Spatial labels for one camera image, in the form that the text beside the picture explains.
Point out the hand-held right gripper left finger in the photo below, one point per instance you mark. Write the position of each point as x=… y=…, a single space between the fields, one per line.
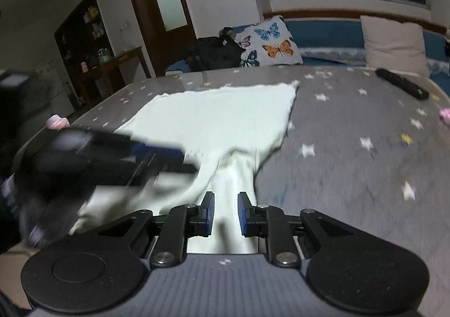
x=209 y=213

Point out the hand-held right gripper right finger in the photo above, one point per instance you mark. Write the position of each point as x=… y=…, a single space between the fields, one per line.
x=242 y=213

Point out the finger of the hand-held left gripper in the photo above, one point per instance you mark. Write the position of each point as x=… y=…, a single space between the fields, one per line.
x=165 y=171
x=158 y=152

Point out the pale green garment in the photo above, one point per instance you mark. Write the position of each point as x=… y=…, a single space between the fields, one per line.
x=218 y=113

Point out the person's left hand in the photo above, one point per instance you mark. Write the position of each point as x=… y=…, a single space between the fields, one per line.
x=52 y=208

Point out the pink round container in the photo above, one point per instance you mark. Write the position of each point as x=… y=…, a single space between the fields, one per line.
x=58 y=122

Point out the white drawer unit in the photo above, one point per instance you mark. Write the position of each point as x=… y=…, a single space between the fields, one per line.
x=59 y=92

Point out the wooden side table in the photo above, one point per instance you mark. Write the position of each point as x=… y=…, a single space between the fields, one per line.
x=123 y=56

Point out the glass jar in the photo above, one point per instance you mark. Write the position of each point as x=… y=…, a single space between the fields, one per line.
x=104 y=56

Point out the dark wooden shelf cabinet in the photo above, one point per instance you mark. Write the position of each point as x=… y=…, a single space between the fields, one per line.
x=75 y=44

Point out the grey star-print tablecloth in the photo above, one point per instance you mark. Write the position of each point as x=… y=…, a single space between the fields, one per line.
x=351 y=180

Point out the black bag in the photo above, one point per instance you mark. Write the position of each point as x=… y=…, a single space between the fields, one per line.
x=214 y=53

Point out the butterfly print pillow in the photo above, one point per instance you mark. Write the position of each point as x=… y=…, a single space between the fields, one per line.
x=274 y=46

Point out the blue sofa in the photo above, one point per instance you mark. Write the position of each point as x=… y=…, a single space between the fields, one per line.
x=327 y=35

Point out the black remote control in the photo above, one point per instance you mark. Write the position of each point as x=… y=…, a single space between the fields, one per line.
x=400 y=83

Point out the plain grey pillow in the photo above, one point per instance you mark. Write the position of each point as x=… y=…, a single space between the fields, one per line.
x=393 y=46

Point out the small pink toy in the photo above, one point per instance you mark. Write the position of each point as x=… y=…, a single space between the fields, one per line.
x=445 y=113

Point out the white wall switch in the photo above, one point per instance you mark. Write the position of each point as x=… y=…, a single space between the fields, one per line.
x=124 y=26

